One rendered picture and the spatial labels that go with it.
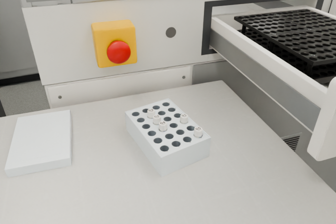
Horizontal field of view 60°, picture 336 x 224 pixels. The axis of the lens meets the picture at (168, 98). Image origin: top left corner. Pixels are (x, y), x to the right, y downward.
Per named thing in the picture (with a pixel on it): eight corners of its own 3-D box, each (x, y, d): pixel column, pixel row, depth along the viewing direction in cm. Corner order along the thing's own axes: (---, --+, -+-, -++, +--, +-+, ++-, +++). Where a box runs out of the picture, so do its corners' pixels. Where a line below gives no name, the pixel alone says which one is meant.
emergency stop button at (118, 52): (132, 63, 50) (130, 41, 48) (109, 67, 49) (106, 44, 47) (128, 56, 52) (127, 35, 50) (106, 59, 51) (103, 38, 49)
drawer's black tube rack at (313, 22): (390, 82, 48) (407, 46, 45) (302, 101, 44) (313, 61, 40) (299, 37, 66) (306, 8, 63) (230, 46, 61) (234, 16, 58)
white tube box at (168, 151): (209, 156, 44) (211, 137, 42) (161, 177, 41) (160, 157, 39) (168, 115, 54) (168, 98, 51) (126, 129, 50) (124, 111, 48)
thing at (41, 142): (71, 165, 43) (69, 157, 42) (7, 177, 41) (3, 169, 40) (71, 116, 53) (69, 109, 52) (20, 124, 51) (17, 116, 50)
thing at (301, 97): (459, 105, 43) (483, 68, 40) (318, 141, 36) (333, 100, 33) (286, 23, 75) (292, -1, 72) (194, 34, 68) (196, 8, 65)
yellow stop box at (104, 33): (138, 65, 53) (136, 27, 49) (98, 71, 51) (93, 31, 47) (132, 54, 57) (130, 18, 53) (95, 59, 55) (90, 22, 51)
